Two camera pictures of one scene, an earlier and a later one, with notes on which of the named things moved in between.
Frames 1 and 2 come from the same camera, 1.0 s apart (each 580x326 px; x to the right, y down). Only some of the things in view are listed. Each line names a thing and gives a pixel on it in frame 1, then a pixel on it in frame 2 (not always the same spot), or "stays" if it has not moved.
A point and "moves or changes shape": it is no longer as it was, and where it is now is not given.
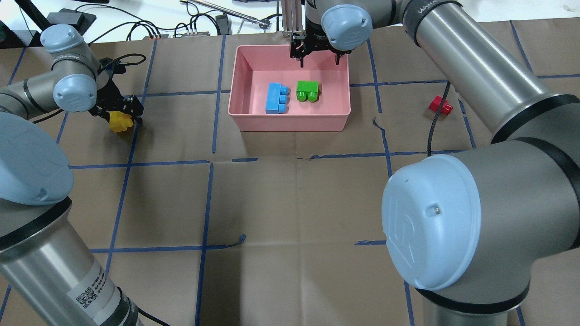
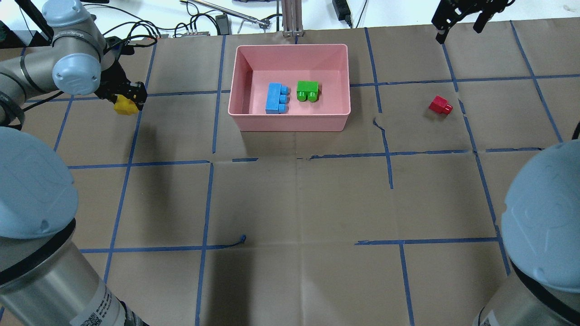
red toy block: x=435 y=104 stays
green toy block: x=307 y=90 stays
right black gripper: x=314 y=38 to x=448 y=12
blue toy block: x=278 y=98 stays
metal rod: x=263 y=23 stays
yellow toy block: x=119 y=122 moves or changes shape
